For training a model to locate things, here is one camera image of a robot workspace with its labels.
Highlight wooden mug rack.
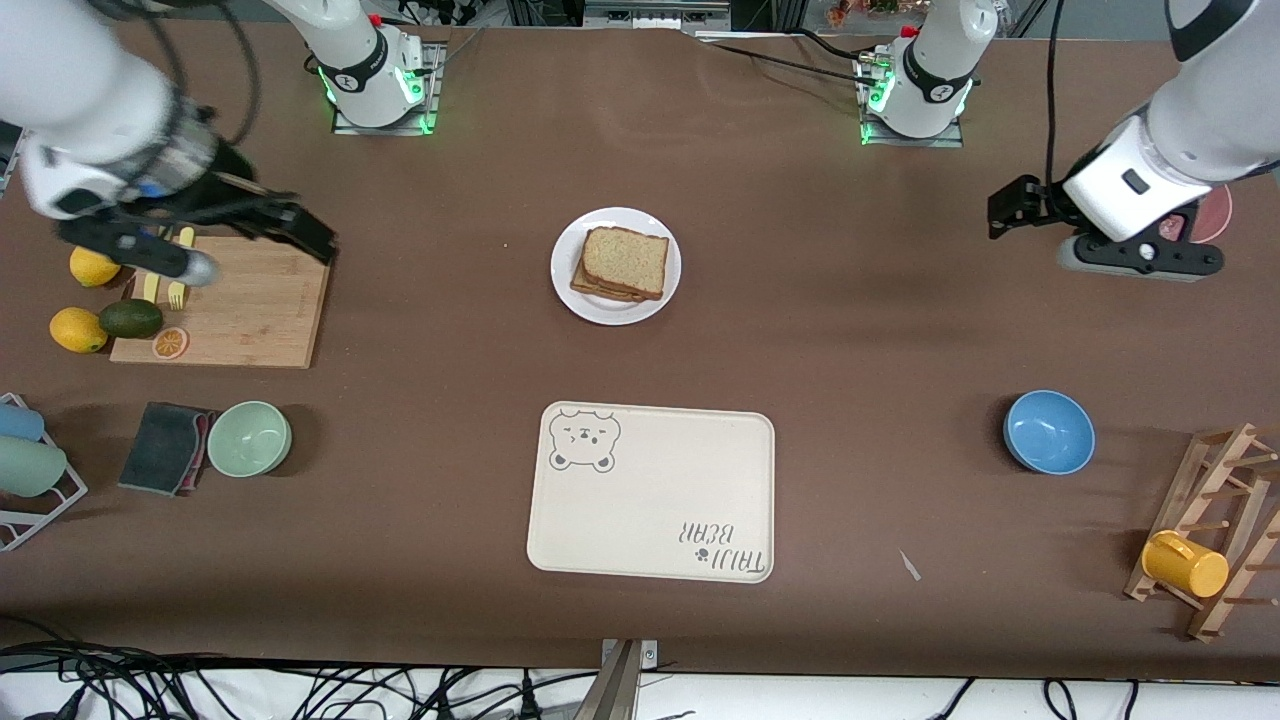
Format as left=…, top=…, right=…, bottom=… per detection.
left=1123, top=422, right=1280, bottom=643

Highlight tangled black floor cables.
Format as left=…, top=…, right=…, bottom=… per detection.
left=0, top=618, right=601, bottom=720

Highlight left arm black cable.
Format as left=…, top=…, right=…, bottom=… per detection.
left=1044, top=0, right=1067, bottom=196

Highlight yellow lemon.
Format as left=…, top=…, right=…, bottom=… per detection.
left=49, top=307, right=109, bottom=355
left=69, top=245, right=123, bottom=289

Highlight dark grey sponge cloth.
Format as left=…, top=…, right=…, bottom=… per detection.
left=117, top=401, right=211, bottom=496

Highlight blue bowl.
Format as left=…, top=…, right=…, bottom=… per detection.
left=1003, top=389, right=1097, bottom=476

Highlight grey metal frame beam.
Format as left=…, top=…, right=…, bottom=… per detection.
left=583, top=0, right=733, bottom=31

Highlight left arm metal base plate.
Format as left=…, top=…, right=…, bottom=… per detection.
left=855, top=50, right=966, bottom=149

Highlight plain brown bread slice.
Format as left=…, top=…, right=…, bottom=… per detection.
left=582, top=227, right=670, bottom=301

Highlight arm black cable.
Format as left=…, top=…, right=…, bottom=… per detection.
left=90, top=0, right=263, bottom=151
left=1044, top=0, right=1067, bottom=196

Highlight white round plate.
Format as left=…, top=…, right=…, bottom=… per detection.
left=550, top=207, right=683, bottom=326

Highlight dark green avocado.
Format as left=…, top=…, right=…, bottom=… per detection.
left=98, top=298, right=164, bottom=341

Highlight yellow mug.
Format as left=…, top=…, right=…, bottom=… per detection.
left=1141, top=530, right=1230, bottom=600

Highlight wooden cutting board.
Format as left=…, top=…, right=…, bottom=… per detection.
left=109, top=236, right=336, bottom=370

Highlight toasted bread slice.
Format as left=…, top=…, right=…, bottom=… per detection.
left=570, top=255, right=651, bottom=304

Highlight pale green bowl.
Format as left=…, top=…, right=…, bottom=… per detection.
left=206, top=400, right=294, bottom=479

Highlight pink bowl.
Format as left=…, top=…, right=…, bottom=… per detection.
left=1160, top=183, right=1234, bottom=245

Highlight light blue cup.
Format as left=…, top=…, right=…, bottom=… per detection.
left=0, top=402, right=46, bottom=443

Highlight beige bear print tray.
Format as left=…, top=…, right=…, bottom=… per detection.
left=526, top=401, right=776, bottom=585

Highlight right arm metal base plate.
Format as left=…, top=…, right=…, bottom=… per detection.
left=332, top=40, right=443, bottom=138

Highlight pale green cup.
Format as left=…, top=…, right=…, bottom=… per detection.
left=0, top=436, right=69, bottom=499

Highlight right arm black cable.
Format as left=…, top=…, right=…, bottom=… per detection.
left=90, top=0, right=263, bottom=151

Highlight yellow plastic fork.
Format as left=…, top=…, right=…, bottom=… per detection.
left=167, top=228, right=196, bottom=311

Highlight black cable across table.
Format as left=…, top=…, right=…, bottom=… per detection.
left=695, top=33, right=883, bottom=93

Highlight white wire cup rack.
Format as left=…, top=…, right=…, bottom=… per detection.
left=0, top=392, right=89, bottom=553

